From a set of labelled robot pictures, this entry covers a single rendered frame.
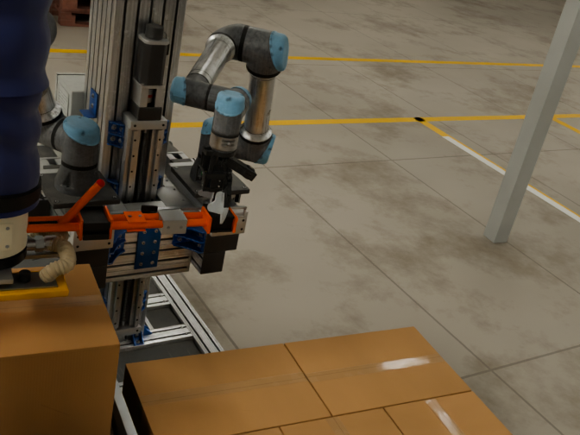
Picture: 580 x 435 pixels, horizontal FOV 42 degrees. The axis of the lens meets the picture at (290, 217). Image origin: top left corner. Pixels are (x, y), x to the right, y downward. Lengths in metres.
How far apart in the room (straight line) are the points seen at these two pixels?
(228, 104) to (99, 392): 0.85
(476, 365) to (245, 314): 1.22
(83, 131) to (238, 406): 1.02
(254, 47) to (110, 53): 0.52
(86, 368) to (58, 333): 0.12
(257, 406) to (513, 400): 1.71
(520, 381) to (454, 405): 1.29
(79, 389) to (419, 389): 1.26
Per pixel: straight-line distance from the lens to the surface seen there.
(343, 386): 2.74
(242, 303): 4.01
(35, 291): 1.97
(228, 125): 2.00
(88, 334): 2.10
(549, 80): 5.05
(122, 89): 2.69
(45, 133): 2.59
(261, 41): 2.42
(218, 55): 2.30
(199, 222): 2.11
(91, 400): 2.18
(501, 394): 3.95
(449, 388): 2.90
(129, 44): 2.65
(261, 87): 2.51
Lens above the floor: 2.22
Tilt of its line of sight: 27 degrees down
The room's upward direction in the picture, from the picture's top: 12 degrees clockwise
